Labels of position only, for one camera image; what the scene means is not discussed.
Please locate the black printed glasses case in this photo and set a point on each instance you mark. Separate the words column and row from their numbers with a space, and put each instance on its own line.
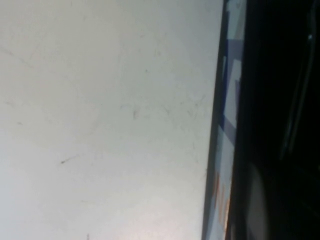
column 232, row 100

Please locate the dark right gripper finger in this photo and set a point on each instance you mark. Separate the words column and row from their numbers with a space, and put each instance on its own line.
column 256, row 200

